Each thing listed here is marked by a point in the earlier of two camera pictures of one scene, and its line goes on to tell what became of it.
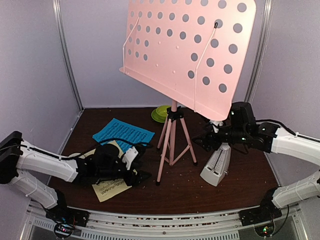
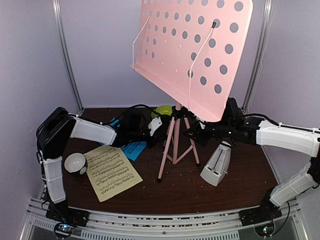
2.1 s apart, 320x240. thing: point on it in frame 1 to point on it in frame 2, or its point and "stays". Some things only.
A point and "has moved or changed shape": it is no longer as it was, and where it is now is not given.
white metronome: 217,166 stays
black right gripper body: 237,135 to 223,130
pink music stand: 194,51 has moved or changed shape
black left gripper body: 104,174 to 135,133
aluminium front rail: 215,224 stays
